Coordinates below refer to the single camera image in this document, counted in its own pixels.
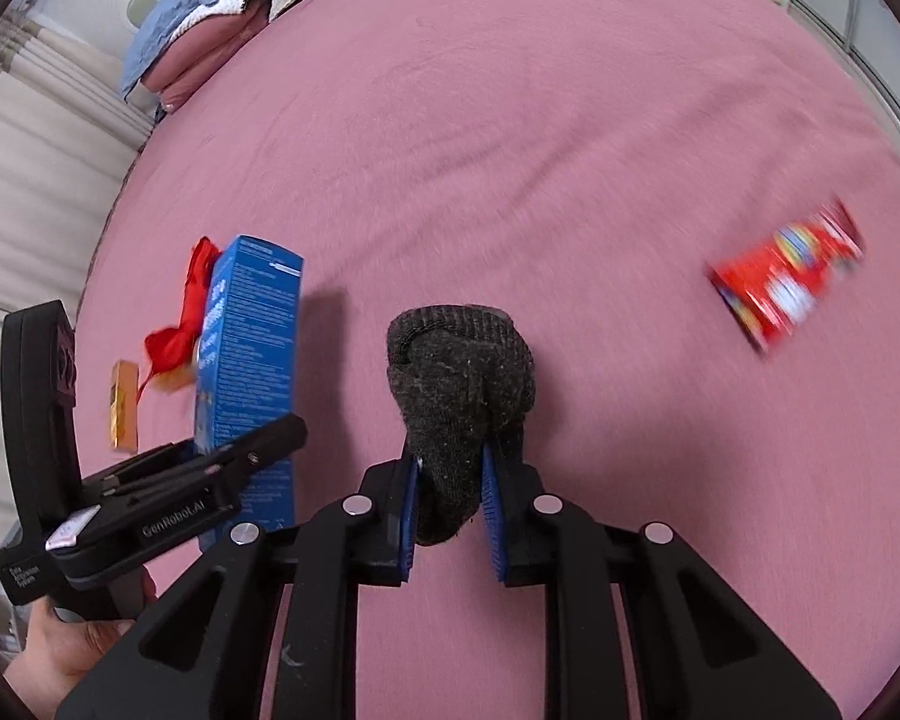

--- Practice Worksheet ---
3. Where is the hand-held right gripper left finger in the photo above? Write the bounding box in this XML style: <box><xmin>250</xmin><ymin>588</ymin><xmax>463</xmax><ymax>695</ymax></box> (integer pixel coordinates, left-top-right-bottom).
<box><xmin>56</xmin><ymin>457</ymin><xmax>421</xmax><ymax>720</ymax></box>

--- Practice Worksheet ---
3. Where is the white sliding door wardrobe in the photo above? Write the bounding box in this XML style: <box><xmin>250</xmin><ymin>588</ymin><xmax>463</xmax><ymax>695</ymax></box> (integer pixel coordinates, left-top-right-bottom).
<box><xmin>787</xmin><ymin>0</ymin><xmax>900</xmax><ymax>196</ymax></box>

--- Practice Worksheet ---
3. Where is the orange gold snack wrapper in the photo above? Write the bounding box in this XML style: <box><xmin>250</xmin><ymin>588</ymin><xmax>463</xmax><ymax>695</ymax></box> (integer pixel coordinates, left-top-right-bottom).
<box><xmin>154</xmin><ymin>364</ymin><xmax>196</xmax><ymax>395</ymax></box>

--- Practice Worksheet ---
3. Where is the red ribbon cloth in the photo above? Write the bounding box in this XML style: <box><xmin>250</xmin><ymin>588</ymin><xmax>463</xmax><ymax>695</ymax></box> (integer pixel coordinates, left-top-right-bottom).
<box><xmin>144</xmin><ymin>236</ymin><xmax>218</xmax><ymax>395</ymax></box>

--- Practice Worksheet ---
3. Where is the pink folded quilt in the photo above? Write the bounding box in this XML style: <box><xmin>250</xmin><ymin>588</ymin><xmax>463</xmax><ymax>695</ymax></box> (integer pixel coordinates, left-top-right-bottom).
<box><xmin>142</xmin><ymin>0</ymin><xmax>271</xmax><ymax>110</ymax></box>

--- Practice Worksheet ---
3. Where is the blue cardboard box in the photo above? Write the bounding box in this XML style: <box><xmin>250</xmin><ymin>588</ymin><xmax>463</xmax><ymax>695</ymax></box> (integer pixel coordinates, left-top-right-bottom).
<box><xmin>193</xmin><ymin>234</ymin><xmax>305</xmax><ymax>552</ymax></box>

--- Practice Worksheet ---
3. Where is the dark grey sock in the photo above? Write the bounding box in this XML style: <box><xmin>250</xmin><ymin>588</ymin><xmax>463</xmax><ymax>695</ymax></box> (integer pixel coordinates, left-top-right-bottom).
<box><xmin>386</xmin><ymin>302</ymin><xmax>537</xmax><ymax>547</ymax></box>

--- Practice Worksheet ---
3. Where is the person's left hand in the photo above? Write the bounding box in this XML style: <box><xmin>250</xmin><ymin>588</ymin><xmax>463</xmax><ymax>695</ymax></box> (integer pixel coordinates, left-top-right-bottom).
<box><xmin>4</xmin><ymin>566</ymin><xmax>158</xmax><ymax>713</ymax></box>

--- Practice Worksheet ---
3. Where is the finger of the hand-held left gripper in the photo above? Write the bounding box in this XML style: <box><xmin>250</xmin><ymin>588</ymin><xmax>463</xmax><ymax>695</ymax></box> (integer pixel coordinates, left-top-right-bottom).
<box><xmin>82</xmin><ymin>414</ymin><xmax>308</xmax><ymax>501</ymax></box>

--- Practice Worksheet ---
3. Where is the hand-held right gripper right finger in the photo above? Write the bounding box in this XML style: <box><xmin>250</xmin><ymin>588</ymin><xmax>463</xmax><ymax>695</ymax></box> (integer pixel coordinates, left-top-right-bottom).
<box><xmin>482</xmin><ymin>444</ymin><xmax>845</xmax><ymax>720</ymax></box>

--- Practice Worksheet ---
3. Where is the gold box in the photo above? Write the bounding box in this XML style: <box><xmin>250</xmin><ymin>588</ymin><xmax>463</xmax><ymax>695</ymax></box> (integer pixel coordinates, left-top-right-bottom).
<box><xmin>107</xmin><ymin>360</ymin><xmax>142</xmax><ymax>455</ymax></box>

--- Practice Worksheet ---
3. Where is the red snack packet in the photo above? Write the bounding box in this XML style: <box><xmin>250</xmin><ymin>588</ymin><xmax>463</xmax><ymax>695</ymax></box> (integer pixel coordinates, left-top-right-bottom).
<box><xmin>705</xmin><ymin>199</ymin><xmax>867</xmax><ymax>357</ymax></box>

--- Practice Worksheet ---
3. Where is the beige curtain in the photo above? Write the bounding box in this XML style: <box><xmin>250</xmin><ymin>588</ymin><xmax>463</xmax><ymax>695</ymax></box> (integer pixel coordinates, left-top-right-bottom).
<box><xmin>0</xmin><ymin>7</ymin><xmax>155</xmax><ymax>578</ymax></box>

